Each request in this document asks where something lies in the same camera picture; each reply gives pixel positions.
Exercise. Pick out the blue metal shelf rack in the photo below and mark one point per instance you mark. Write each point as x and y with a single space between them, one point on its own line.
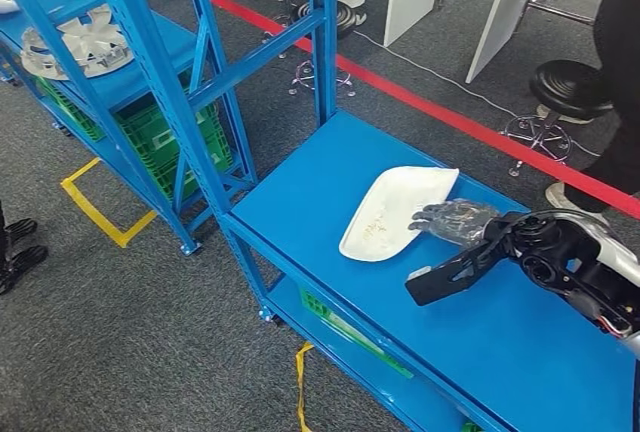
120 88
475 363

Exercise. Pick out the small white plastic part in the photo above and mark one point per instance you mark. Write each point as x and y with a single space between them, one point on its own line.
7 6

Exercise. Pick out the silver black robot right arm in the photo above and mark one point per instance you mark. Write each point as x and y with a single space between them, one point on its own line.
550 250

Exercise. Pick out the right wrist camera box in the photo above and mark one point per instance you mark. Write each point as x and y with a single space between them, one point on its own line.
450 280

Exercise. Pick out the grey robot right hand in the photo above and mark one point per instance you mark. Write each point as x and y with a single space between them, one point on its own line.
460 224

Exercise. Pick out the white plastic fan part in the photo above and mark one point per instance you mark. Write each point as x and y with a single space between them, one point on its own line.
100 41

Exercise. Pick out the white plastic shell part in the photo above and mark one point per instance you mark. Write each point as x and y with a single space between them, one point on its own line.
390 210

